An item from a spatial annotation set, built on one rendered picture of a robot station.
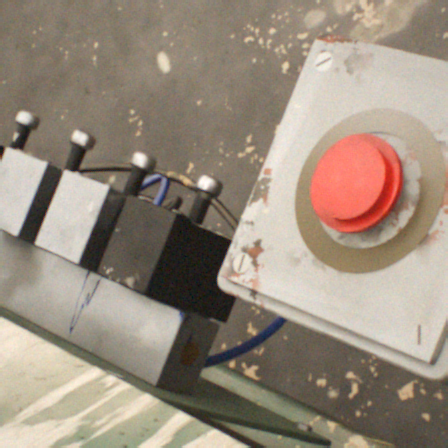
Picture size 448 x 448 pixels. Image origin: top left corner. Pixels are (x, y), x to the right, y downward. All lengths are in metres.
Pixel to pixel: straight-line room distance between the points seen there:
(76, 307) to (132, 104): 1.09
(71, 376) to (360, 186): 0.27
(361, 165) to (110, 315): 0.37
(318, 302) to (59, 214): 0.37
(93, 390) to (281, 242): 0.21
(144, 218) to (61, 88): 1.24
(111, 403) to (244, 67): 1.17
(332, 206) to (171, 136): 1.36
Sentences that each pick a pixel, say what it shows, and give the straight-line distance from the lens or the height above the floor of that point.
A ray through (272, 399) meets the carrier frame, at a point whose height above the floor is 0.18.
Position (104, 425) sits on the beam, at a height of 0.85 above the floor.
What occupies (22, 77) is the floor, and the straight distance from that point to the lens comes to 2.12.
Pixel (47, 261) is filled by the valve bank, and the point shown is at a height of 0.74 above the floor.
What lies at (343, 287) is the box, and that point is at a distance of 0.52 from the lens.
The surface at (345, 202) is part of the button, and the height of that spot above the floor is 0.94.
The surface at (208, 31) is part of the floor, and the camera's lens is 1.89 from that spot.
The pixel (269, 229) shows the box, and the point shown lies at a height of 0.93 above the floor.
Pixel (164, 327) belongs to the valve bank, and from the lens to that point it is 0.82.
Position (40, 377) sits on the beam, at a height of 0.84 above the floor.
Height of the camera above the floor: 1.36
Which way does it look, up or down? 51 degrees down
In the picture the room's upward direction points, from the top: 66 degrees counter-clockwise
